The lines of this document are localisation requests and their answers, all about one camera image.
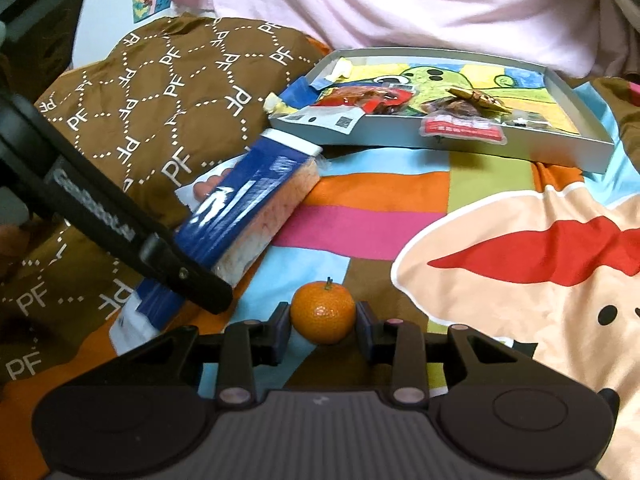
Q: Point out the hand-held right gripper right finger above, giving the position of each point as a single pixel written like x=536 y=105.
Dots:
x=365 y=332

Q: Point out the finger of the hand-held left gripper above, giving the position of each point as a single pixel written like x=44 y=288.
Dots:
x=195 y=275

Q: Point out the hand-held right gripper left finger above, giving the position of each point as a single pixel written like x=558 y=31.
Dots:
x=280 y=332

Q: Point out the mandarin orange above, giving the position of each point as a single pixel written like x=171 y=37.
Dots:
x=322 y=312

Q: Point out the long blue snack packet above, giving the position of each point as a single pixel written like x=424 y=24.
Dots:
x=250 y=185

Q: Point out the grey tray with cartoon liner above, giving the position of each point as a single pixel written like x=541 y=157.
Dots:
x=375 y=135

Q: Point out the red snack packet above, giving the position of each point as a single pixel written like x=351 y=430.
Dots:
x=380 y=100

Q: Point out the clear packet of dark snack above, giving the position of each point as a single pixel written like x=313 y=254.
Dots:
x=442 y=106

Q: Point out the gold candy packet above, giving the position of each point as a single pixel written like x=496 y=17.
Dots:
x=475 y=96

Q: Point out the brown quilted blanket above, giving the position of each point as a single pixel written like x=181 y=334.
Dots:
x=150 y=90

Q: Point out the colourful cartoon printed blanket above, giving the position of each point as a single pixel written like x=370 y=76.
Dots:
x=500 y=260

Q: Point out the red label flat packet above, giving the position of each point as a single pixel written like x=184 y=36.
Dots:
x=462 y=129

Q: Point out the pink cloth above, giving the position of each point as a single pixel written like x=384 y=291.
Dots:
x=400 y=5

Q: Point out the dark patterned clothing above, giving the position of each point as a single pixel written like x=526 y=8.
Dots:
x=620 y=10

